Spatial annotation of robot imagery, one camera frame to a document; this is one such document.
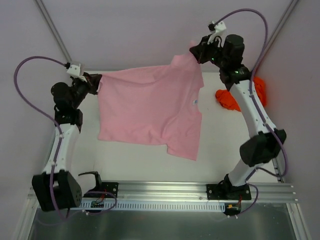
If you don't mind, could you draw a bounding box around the pink t shirt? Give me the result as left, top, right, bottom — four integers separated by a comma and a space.
97, 52, 204, 161

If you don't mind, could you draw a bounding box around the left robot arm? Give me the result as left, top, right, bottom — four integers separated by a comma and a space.
31, 72, 102, 212

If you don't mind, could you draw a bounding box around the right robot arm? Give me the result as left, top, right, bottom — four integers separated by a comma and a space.
189, 34, 287, 200

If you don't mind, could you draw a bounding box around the orange t shirt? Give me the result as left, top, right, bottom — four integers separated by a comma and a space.
215, 76, 267, 112

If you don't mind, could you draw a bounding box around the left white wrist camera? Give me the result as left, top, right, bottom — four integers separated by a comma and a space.
64, 62, 87, 82

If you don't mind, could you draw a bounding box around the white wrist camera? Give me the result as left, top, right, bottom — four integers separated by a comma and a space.
64, 62, 87, 82
207, 21, 227, 45

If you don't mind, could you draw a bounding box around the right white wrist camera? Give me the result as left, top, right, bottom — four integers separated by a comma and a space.
207, 21, 227, 45

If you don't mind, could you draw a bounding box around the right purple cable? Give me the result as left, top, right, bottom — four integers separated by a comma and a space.
208, 8, 289, 186

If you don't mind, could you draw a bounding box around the purple cable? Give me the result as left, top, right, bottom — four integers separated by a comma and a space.
13, 55, 71, 220
208, 8, 289, 186

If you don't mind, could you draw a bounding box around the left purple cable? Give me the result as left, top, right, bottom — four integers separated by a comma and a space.
13, 55, 71, 220

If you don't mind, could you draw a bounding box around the right aluminium frame post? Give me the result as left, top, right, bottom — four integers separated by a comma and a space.
255, 0, 300, 72

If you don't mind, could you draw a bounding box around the aluminium frame post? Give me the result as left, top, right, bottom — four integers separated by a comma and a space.
34, 0, 74, 63
255, 0, 300, 72

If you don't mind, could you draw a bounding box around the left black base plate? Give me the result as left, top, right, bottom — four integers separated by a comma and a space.
98, 181, 119, 199

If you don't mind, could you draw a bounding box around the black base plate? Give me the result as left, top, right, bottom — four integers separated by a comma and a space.
98, 181, 119, 199
206, 183, 252, 201

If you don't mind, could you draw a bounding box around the left aluminium frame post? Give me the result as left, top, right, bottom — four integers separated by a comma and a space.
34, 0, 74, 63

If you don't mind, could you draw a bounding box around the slotted cable duct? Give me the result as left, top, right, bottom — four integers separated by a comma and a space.
78, 200, 226, 213

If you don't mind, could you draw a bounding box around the aluminium mounting rail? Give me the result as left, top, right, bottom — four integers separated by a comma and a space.
27, 181, 298, 202

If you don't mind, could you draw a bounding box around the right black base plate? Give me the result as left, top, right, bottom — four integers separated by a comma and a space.
206, 183, 252, 201

